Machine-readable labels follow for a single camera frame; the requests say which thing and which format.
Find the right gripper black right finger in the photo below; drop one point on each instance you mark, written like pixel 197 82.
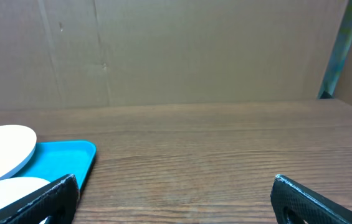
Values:
pixel 294 203

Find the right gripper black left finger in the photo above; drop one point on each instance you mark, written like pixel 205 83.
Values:
pixel 56 202

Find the teal plastic tray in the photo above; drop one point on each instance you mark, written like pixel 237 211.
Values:
pixel 52 160

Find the light blue plate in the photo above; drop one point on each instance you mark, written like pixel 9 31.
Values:
pixel 16 188

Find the white plate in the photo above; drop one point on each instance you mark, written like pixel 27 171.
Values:
pixel 17 145

